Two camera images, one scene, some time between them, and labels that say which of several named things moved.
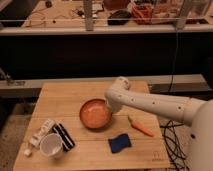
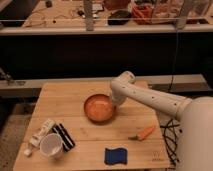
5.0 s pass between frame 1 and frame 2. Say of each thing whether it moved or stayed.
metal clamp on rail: stayed
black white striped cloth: stayed
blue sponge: moved
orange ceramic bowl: moved
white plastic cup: stayed
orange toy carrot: moved
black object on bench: stayed
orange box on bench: stayed
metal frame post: stayed
